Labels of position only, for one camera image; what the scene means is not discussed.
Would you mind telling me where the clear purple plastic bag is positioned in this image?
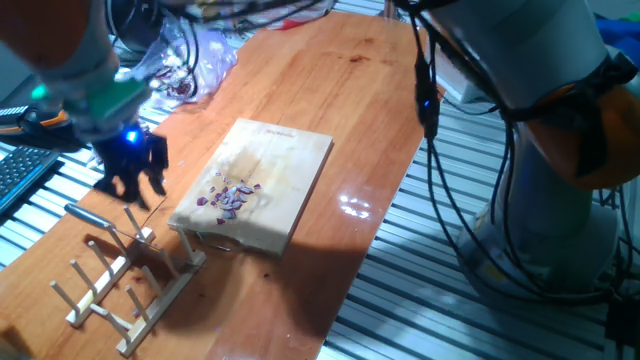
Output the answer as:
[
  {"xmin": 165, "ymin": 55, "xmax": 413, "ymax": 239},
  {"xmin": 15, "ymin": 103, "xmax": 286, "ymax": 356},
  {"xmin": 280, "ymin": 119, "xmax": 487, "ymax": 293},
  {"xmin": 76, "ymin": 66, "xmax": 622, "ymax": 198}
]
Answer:
[{"xmin": 116, "ymin": 13, "xmax": 240, "ymax": 110}]

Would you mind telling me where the black filament spool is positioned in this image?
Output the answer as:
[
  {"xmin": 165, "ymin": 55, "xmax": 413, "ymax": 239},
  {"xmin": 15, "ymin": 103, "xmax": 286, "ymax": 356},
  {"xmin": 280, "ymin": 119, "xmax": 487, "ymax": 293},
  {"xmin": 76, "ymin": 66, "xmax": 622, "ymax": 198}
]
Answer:
[{"xmin": 104, "ymin": 0, "xmax": 167, "ymax": 52}]

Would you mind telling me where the orange black teach pendant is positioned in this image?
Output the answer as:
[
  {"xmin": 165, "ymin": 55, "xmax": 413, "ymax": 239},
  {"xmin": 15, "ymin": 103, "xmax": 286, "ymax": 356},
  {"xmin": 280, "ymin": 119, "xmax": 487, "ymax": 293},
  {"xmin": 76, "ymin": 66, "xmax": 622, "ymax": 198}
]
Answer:
[{"xmin": 0, "ymin": 102, "xmax": 87, "ymax": 152}]

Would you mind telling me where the blue plastic bag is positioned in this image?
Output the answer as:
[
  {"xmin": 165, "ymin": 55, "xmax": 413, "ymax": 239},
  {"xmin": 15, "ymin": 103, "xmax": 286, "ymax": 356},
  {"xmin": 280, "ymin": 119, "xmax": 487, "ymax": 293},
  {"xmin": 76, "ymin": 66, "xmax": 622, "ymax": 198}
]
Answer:
[{"xmin": 594, "ymin": 17, "xmax": 640, "ymax": 67}]

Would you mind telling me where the black inline cable adapter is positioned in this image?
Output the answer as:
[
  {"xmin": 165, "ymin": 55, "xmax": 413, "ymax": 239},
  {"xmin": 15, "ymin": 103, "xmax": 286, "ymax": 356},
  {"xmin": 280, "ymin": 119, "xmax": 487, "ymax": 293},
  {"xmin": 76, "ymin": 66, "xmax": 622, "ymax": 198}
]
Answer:
[{"xmin": 413, "ymin": 49, "xmax": 442, "ymax": 142}]

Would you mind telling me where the white plastic shopping bag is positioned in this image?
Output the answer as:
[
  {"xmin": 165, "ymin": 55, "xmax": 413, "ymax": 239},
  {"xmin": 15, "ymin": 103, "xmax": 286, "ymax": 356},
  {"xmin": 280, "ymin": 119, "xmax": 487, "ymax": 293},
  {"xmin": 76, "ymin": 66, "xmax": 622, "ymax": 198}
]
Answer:
[{"xmin": 249, "ymin": 0, "xmax": 337, "ymax": 32}]

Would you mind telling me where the wooden cutting board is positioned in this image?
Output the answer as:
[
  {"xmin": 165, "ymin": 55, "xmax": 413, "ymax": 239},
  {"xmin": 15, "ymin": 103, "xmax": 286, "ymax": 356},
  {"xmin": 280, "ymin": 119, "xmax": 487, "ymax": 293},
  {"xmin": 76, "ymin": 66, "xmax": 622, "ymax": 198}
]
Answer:
[{"xmin": 167, "ymin": 118, "xmax": 335, "ymax": 260}]

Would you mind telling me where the wooden peg rack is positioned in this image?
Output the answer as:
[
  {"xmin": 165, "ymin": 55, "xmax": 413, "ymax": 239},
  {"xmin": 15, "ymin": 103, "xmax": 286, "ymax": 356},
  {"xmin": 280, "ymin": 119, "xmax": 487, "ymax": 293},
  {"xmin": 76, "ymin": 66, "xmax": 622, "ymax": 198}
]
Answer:
[{"xmin": 48, "ymin": 205, "xmax": 208, "ymax": 359}]

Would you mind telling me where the black keyboard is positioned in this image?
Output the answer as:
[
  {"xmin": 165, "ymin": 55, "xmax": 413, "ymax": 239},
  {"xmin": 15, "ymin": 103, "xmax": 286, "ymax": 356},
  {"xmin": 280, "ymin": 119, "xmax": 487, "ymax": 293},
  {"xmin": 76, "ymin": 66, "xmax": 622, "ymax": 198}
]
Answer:
[{"xmin": 0, "ymin": 145, "xmax": 60, "ymax": 215}]

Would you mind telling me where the steel handled kitchen knife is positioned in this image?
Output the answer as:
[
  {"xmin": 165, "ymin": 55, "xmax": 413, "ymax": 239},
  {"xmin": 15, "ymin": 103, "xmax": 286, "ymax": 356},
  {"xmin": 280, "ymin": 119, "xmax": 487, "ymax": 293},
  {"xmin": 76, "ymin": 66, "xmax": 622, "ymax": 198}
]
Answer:
[{"xmin": 63, "ymin": 202, "xmax": 167, "ymax": 255}]

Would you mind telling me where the red onion half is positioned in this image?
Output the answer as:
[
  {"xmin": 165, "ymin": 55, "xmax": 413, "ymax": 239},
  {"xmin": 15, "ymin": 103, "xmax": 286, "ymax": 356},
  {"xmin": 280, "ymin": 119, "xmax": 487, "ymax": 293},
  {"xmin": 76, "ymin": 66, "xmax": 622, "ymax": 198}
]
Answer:
[{"xmin": 196, "ymin": 172, "xmax": 263, "ymax": 226}]

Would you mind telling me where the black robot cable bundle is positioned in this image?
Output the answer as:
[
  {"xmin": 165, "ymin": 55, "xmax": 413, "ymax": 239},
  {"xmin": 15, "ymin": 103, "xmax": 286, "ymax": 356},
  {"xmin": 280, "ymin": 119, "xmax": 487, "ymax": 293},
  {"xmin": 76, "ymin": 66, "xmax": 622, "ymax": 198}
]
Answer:
[{"xmin": 399, "ymin": 0, "xmax": 640, "ymax": 307}]

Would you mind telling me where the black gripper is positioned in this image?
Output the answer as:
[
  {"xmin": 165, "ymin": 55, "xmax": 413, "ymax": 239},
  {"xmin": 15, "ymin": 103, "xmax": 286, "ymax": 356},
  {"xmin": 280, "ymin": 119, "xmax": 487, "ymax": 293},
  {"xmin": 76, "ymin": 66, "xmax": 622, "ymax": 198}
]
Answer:
[{"xmin": 91, "ymin": 126, "xmax": 170, "ymax": 212}]

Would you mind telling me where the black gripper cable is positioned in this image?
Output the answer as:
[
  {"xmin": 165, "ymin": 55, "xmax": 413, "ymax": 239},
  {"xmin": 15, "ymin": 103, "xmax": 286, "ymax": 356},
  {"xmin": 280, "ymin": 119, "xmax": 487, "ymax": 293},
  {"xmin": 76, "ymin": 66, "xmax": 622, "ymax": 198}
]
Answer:
[{"xmin": 159, "ymin": 0, "xmax": 326, "ymax": 101}]

